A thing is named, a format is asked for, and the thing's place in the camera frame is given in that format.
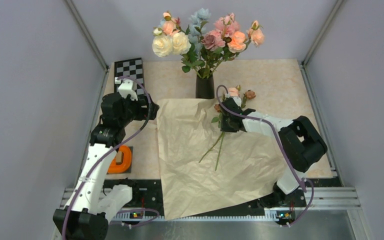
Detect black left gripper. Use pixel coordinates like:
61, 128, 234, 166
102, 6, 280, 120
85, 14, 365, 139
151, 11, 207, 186
118, 92, 159, 126

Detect small pink flower bunch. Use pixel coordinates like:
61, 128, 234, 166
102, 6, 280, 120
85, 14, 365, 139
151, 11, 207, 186
199, 85, 256, 171

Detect orange paper bouquet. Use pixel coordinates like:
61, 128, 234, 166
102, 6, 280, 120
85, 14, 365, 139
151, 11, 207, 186
156, 97, 287, 221

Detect white rose stem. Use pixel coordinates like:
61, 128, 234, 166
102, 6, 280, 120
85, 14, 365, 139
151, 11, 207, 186
151, 28, 192, 58

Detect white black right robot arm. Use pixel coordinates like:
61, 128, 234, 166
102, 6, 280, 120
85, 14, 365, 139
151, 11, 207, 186
220, 94, 328, 206

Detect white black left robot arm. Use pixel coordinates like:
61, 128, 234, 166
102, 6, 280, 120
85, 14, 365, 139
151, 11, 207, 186
52, 76, 159, 240

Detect black cylindrical vase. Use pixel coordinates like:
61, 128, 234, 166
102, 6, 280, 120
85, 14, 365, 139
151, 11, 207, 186
195, 74, 215, 100

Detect pink orange blue flowers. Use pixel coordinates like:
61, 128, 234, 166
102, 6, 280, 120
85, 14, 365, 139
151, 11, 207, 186
181, 8, 265, 78

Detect black grey chessboard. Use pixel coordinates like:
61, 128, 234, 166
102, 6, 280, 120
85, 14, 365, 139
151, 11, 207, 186
113, 57, 145, 93

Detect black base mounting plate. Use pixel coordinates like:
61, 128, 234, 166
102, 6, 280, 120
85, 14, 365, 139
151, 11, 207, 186
77, 178, 343, 218

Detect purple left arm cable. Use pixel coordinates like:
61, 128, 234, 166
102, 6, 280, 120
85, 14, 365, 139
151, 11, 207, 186
61, 76, 161, 240

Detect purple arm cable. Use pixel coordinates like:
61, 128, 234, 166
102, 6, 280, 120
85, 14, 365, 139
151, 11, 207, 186
215, 84, 315, 228
61, 76, 161, 240

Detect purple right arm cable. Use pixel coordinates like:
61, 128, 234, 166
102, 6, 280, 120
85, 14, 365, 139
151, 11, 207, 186
215, 84, 315, 228

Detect aluminium frame rail left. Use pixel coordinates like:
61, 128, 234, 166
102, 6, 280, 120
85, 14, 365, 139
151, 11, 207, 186
64, 0, 110, 72

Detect aluminium frame rail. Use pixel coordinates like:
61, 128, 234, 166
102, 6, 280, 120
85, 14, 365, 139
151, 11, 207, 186
301, 0, 347, 69
51, 187, 375, 240
64, 0, 110, 72

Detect aluminium front frame rail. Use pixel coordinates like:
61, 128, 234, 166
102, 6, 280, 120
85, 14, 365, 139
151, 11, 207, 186
51, 187, 375, 240

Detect aluminium frame rail right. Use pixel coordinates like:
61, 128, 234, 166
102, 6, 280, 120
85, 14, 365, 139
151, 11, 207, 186
301, 0, 347, 69

